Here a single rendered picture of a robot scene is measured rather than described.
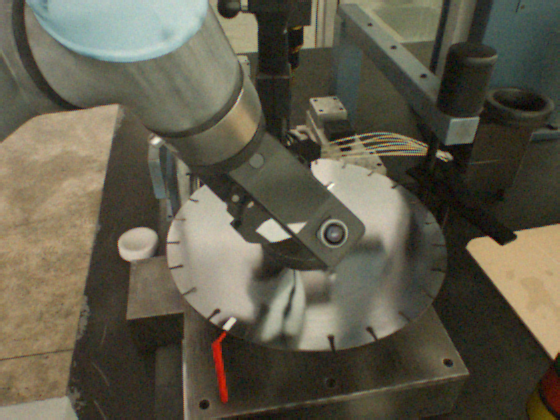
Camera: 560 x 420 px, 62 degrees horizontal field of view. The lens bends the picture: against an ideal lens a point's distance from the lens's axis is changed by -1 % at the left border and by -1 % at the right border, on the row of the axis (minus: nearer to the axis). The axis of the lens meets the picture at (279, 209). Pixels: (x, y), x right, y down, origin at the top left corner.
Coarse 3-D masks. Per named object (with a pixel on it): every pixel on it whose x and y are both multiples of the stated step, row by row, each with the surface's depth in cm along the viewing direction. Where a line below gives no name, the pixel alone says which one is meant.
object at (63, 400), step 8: (40, 400) 45; (48, 400) 45; (56, 400) 45; (64, 400) 45; (0, 408) 45; (8, 408) 45; (16, 408) 45; (24, 408) 45; (32, 408) 45; (40, 408) 45; (48, 408) 45; (56, 408) 45; (64, 408) 45; (0, 416) 44; (8, 416) 44; (16, 416) 44; (24, 416) 44; (32, 416) 44; (40, 416) 44; (48, 416) 44; (56, 416) 44; (64, 416) 44; (72, 416) 46
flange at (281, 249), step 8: (280, 240) 54; (288, 240) 54; (272, 248) 53; (280, 248) 53; (288, 248) 53; (296, 248) 53; (280, 256) 52; (288, 256) 52; (296, 256) 52; (304, 256) 52; (312, 256) 52; (304, 264) 52; (312, 264) 52
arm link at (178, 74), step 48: (48, 0) 20; (96, 0) 19; (144, 0) 20; (192, 0) 23; (48, 48) 23; (96, 48) 21; (144, 48) 22; (192, 48) 24; (96, 96) 25; (144, 96) 25; (192, 96) 26
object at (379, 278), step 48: (336, 192) 63; (384, 192) 63; (192, 240) 55; (240, 240) 55; (384, 240) 55; (432, 240) 55; (192, 288) 50; (240, 288) 50; (288, 288) 50; (336, 288) 50; (384, 288) 50; (432, 288) 49; (240, 336) 45; (336, 336) 45; (384, 336) 45
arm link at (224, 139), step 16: (240, 96) 29; (256, 96) 32; (240, 112) 30; (256, 112) 32; (208, 128) 34; (224, 128) 29; (240, 128) 30; (256, 128) 32; (160, 144) 31; (176, 144) 30; (192, 144) 30; (208, 144) 30; (224, 144) 31; (240, 144) 31; (192, 160) 32; (208, 160) 32
